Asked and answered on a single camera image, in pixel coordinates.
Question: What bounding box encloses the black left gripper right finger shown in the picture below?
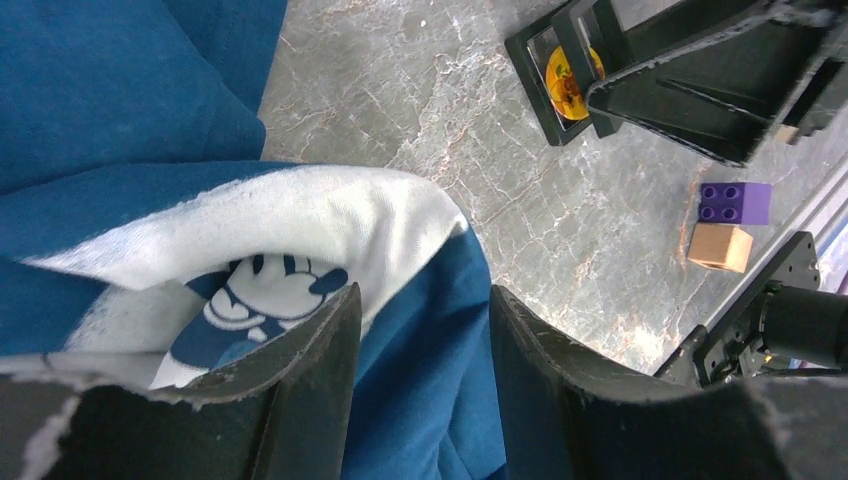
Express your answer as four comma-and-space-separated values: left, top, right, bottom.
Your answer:
490, 285, 847, 479

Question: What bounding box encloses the tan wooden cube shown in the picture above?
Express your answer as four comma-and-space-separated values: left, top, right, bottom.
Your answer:
687, 223, 753, 273

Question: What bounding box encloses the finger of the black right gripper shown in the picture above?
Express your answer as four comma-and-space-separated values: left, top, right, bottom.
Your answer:
586, 1, 847, 166

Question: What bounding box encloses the purple cube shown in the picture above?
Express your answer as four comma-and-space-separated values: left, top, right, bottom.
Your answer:
698, 182, 773, 226

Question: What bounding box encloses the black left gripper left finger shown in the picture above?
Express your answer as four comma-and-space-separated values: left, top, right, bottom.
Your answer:
1, 284, 361, 479

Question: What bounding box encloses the blue Mickey Mouse t-shirt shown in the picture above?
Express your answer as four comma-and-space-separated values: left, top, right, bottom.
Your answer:
1, 1, 506, 479

